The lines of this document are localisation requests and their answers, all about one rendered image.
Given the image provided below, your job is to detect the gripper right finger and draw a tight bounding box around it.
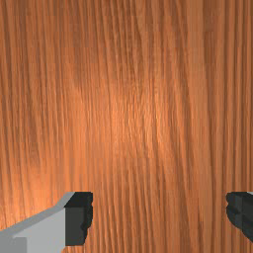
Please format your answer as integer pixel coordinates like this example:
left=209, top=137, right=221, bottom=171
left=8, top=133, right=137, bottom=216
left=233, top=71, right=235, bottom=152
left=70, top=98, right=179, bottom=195
left=225, top=191, right=253, bottom=235

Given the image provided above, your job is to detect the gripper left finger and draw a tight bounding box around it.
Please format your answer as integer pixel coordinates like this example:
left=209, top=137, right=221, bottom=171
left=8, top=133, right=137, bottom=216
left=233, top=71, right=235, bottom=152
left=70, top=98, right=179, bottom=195
left=0, top=191, right=94, bottom=253

